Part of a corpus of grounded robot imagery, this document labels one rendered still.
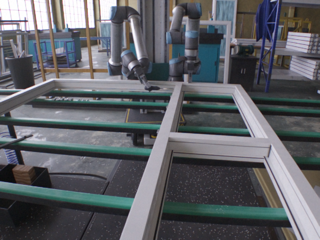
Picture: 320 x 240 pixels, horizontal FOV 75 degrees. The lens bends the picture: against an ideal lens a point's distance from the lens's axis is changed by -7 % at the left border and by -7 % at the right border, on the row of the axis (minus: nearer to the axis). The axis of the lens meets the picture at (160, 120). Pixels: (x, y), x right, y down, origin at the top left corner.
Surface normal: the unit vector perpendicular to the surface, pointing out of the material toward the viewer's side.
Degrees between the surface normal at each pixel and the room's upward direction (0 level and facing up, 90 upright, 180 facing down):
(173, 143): 90
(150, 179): 0
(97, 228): 0
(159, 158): 0
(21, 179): 90
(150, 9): 90
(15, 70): 94
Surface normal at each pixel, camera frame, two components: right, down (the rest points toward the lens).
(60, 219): 0.00, -0.92
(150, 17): 0.06, 0.39
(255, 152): -0.15, 0.39
